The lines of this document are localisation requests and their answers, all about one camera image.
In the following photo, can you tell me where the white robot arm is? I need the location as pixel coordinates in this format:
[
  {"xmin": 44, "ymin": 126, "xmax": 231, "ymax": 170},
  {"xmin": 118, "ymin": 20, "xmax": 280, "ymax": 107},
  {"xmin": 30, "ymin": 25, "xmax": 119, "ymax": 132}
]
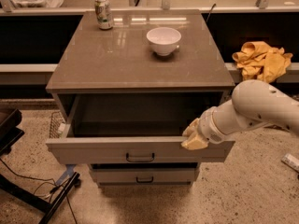
[{"xmin": 181, "ymin": 79, "xmax": 299, "ymax": 150}]

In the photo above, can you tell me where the black floor cable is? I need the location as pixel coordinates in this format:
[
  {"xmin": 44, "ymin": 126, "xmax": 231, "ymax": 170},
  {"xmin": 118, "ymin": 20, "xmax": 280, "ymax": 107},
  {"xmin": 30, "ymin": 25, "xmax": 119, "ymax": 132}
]
[{"xmin": 0, "ymin": 156, "xmax": 78, "ymax": 224}]

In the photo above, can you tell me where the yellow crumpled cloth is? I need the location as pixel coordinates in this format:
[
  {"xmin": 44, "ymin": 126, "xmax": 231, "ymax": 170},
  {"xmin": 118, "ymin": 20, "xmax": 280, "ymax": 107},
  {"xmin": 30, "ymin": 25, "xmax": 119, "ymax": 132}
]
[{"xmin": 232, "ymin": 41, "xmax": 292, "ymax": 83}]

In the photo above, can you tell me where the white box on floor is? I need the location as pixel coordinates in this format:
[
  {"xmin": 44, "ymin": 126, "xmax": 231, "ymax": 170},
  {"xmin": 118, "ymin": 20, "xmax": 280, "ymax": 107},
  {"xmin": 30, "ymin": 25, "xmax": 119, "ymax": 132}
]
[{"xmin": 281, "ymin": 153, "xmax": 299, "ymax": 173}]

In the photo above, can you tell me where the grey drawer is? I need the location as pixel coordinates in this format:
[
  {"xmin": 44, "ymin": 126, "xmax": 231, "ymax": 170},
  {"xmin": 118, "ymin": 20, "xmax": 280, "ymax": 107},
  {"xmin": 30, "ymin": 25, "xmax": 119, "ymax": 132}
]
[
  {"xmin": 47, "ymin": 93, "xmax": 234, "ymax": 164},
  {"xmin": 90, "ymin": 168, "xmax": 199, "ymax": 186}
]

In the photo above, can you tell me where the green white drink can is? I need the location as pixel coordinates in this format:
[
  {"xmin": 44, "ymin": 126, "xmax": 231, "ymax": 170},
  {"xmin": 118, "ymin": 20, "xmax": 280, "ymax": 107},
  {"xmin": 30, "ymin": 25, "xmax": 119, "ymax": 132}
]
[{"xmin": 94, "ymin": 0, "xmax": 113, "ymax": 30}]

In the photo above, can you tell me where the black chair base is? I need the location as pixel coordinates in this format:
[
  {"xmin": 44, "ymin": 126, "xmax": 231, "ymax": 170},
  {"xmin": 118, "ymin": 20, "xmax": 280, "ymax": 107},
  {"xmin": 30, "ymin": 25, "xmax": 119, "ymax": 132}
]
[{"xmin": 1, "ymin": 110, "xmax": 70, "ymax": 224}]

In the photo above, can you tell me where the grey top drawer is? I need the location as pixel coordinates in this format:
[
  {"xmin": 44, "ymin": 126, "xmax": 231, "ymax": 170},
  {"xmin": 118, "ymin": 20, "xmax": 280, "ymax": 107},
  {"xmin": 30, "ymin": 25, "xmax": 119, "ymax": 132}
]
[{"xmin": 47, "ymin": 93, "xmax": 234, "ymax": 164}]

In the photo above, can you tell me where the grey drawer cabinet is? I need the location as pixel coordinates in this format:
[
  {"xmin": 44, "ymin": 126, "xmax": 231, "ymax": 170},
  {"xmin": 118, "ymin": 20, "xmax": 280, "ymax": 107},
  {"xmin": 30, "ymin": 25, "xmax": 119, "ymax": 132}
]
[{"xmin": 45, "ymin": 9, "xmax": 235, "ymax": 191}]

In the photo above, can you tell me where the blue tape on floor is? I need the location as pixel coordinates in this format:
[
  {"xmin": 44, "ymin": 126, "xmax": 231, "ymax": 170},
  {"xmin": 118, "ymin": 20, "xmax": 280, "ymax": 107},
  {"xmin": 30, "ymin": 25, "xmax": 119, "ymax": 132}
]
[{"xmin": 55, "ymin": 164, "xmax": 76, "ymax": 186}]

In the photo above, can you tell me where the grey bottom drawer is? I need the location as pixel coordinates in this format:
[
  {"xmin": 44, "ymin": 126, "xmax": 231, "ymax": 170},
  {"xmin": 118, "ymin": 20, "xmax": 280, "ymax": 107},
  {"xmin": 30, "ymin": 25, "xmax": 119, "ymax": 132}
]
[{"xmin": 90, "ymin": 168, "xmax": 199, "ymax": 186}]

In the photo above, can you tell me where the white ceramic bowl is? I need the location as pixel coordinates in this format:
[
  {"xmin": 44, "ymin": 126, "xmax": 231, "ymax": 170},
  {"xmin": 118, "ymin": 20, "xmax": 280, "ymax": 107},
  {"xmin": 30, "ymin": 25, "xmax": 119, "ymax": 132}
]
[{"xmin": 147, "ymin": 27, "xmax": 181, "ymax": 56}]

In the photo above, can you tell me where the wire mesh basket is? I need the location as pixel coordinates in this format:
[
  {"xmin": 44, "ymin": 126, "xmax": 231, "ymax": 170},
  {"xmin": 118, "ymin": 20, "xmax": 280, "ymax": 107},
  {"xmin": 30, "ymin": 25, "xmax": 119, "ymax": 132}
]
[{"xmin": 49, "ymin": 111, "xmax": 65, "ymax": 138}]

